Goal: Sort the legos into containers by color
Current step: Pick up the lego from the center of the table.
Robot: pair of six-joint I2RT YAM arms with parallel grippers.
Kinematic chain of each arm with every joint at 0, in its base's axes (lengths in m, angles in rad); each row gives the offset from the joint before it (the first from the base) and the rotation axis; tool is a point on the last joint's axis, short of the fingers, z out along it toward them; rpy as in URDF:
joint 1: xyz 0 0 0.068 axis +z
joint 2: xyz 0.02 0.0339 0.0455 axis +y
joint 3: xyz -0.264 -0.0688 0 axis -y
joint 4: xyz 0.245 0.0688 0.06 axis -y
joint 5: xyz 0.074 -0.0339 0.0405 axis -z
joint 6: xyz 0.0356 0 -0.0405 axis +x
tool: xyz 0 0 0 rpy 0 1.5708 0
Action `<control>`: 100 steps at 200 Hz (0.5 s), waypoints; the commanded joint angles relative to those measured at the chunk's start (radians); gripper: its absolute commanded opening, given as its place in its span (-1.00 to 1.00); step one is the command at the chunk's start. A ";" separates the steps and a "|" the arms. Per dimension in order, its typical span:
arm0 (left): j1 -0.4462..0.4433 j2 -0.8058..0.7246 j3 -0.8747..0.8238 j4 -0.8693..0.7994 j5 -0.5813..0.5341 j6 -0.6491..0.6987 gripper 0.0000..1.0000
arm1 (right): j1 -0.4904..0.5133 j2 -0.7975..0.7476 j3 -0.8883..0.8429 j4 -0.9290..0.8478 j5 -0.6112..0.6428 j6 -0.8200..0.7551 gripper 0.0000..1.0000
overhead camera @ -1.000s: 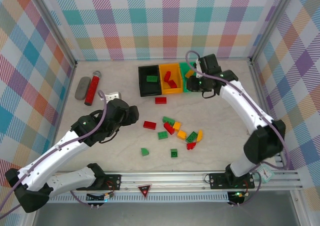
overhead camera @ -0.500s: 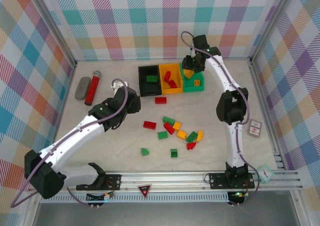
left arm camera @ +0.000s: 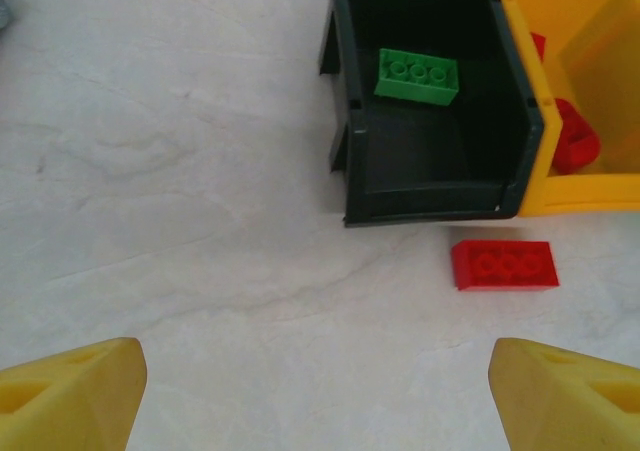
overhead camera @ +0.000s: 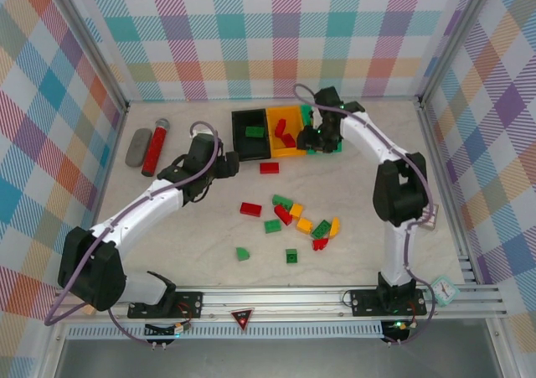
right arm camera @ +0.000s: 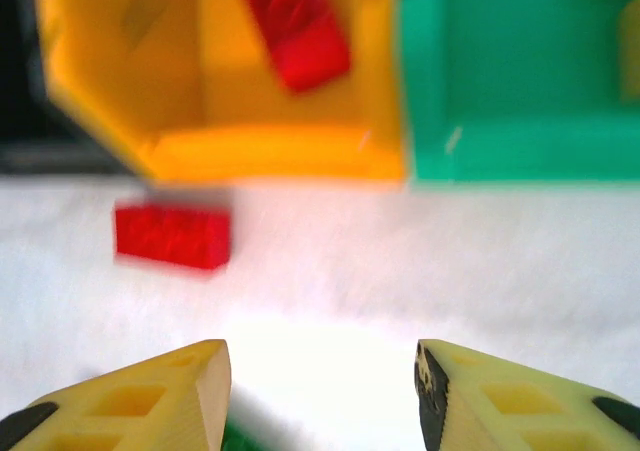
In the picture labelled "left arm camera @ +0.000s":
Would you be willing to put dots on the yellow plastic bin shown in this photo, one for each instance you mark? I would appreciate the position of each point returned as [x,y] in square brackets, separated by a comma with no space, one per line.
[600,46]

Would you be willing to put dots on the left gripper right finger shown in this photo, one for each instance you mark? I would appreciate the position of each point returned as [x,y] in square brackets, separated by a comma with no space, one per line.
[570,406]

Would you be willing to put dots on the black plastic bin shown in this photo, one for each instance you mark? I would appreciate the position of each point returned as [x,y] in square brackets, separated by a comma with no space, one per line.
[425,161]

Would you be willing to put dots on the red lego brick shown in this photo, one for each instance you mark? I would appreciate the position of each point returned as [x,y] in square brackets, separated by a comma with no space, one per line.
[538,46]
[505,266]
[575,141]

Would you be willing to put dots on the green lego brick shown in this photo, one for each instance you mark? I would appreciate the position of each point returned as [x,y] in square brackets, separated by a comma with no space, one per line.
[415,77]

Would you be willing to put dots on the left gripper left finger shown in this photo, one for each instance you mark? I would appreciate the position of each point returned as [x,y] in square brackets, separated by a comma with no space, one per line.
[70,401]

